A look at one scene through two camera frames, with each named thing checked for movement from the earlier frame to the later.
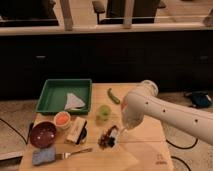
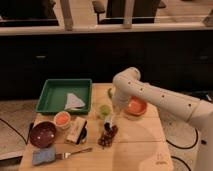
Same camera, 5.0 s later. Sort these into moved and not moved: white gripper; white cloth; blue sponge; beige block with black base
Moved: white gripper
Not moved: blue sponge; beige block with black base; white cloth
